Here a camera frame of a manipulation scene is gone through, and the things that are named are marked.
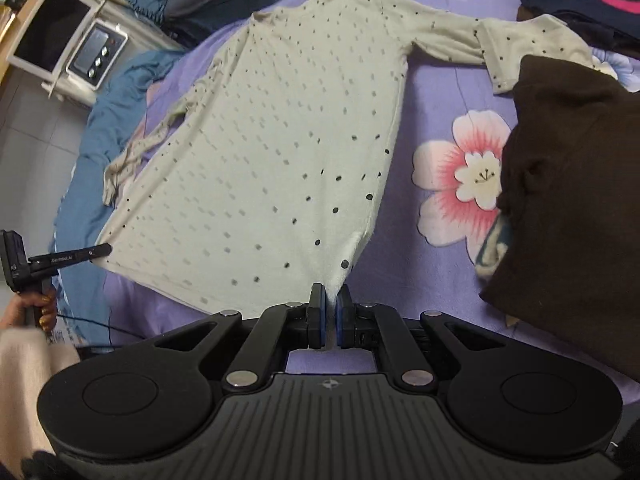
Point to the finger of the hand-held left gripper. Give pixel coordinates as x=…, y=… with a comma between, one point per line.
x=70, y=257

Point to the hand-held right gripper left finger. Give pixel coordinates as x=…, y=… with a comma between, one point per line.
x=320, y=312

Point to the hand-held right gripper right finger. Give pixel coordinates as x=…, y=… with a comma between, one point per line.
x=343, y=316

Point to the white polka dot shirt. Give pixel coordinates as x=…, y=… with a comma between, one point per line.
x=280, y=135

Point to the person's left hand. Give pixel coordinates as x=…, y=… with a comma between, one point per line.
x=46, y=312

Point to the blue bed sheet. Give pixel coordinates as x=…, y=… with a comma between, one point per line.
x=95, y=135

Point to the silver control panel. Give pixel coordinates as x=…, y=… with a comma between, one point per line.
x=95, y=55

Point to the white appliance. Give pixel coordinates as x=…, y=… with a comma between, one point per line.
x=45, y=30

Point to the purple floral bed sheet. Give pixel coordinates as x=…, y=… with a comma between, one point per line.
x=440, y=95

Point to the dark brown cloth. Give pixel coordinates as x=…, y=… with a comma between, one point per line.
x=575, y=185

